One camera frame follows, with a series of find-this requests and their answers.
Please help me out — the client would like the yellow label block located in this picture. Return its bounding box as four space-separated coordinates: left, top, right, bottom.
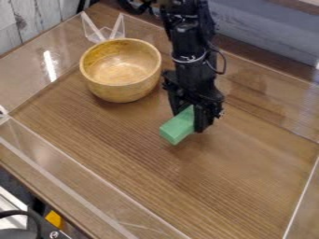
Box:
45 210 64 230

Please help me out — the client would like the brown wooden bowl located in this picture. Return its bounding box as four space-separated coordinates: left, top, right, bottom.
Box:
79 38 161 103

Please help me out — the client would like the green rectangular block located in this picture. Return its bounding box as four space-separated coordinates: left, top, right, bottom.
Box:
159 106 195 145

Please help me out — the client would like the black device with screw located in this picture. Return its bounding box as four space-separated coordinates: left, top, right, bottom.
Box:
41 223 89 239

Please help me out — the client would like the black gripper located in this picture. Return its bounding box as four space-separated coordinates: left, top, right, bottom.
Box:
161 57 224 133

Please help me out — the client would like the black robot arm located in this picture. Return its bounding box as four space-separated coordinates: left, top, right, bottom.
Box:
159 0 227 133

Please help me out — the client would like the clear acrylic tray wall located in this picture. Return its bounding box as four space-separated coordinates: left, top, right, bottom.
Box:
0 117 191 239

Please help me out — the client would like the black cable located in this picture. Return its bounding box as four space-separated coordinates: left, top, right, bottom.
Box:
0 209 45 239

